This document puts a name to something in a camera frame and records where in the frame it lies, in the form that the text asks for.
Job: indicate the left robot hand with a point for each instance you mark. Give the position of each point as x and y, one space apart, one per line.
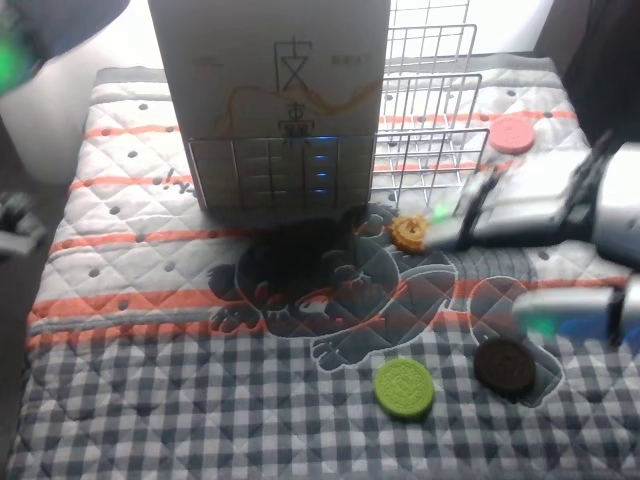
50 115

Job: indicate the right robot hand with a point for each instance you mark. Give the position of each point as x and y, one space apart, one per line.
525 210

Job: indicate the cream book with orange line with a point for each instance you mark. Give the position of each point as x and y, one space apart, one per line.
240 60

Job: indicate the pink round cookie toy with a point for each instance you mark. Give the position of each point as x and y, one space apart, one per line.
511 135

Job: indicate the yellow flower biscuit toy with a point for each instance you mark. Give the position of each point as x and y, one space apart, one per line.
407 234

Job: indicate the brown sandwich cookie toy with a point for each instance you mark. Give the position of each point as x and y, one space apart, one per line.
504 367

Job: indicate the green sandwich cookie toy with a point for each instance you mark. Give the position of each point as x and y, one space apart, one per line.
403 389

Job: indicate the grey quilt with printed bear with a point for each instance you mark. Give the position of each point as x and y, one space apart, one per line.
200 390

